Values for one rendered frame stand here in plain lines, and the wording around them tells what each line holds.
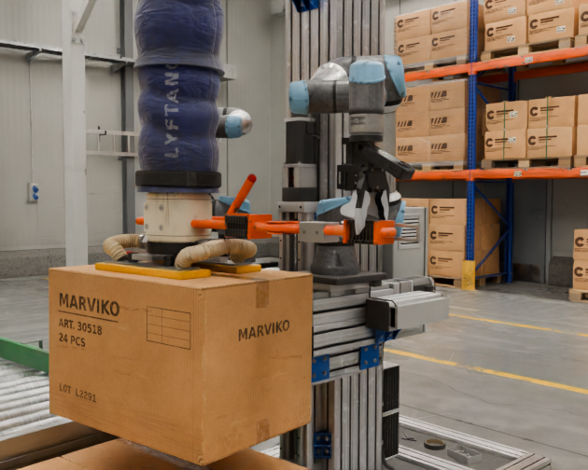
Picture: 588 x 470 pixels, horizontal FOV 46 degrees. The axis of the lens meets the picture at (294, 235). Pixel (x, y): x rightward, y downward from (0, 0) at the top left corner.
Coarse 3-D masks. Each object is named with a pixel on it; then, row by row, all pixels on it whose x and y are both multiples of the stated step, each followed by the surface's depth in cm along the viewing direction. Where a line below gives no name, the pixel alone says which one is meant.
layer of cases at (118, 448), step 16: (96, 448) 201; (112, 448) 201; (128, 448) 201; (144, 448) 201; (32, 464) 189; (48, 464) 189; (64, 464) 189; (80, 464) 189; (96, 464) 189; (112, 464) 189; (128, 464) 189; (144, 464) 189; (160, 464) 189; (176, 464) 189; (192, 464) 189; (208, 464) 189; (224, 464) 189; (240, 464) 189; (256, 464) 189; (272, 464) 189; (288, 464) 189
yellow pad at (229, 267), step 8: (192, 264) 190; (200, 264) 188; (208, 264) 186; (216, 264) 186; (224, 264) 184; (232, 264) 182; (240, 264) 184; (248, 264) 187; (256, 264) 187; (224, 272) 182; (232, 272) 180; (240, 272) 181
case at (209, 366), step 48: (96, 288) 176; (144, 288) 164; (192, 288) 154; (240, 288) 161; (288, 288) 175; (96, 336) 176; (144, 336) 165; (192, 336) 155; (240, 336) 162; (288, 336) 176; (96, 384) 177; (144, 384) 166; (192, 384) 155; (240, 384) 162; (288, 384) 177; (144, 432) 166; (192, 432) 156; (240, 432) 163
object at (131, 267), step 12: (96, 264) 185; (108, 264) 182; (120, 264) 181; (132, 264) 178; (144, 264) 178; (156, 264) 178; (168, 264) 173; (156, 276) 170; (168, 276) 167; (180, 276) 165; (192, 276) 167; (204, 276) 171
